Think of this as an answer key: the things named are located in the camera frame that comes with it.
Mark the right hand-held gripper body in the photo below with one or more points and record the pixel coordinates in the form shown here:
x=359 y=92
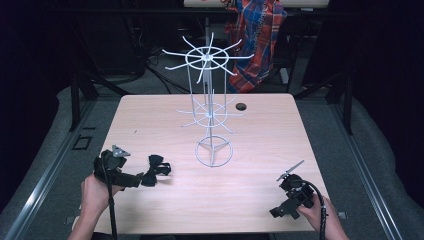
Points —
x=296 y=191

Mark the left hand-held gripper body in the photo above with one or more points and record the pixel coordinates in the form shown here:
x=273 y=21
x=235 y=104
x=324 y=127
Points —
x=113 y=166

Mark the black bow tie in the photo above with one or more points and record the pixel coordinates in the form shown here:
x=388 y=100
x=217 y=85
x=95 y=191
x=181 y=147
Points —
x=155 y=164

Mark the person's right hand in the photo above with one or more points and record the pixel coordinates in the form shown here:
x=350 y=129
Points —
x=315 y=213

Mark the person's left hand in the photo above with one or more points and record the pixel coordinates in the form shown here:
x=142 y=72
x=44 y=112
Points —
x=95 y=195

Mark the red blue plaid cloth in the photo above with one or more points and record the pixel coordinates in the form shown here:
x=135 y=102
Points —
x=258 y=40

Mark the black floor socket frame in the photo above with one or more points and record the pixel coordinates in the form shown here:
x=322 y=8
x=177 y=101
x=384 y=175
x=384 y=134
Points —
x=82 y=142

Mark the aluminium floor rail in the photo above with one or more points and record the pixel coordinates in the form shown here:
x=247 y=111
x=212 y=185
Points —
x=46 y=176
x=366 y=173

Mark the black metal frame leg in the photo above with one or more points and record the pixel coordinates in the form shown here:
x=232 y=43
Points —
x=348 y=103
x=76 y=100

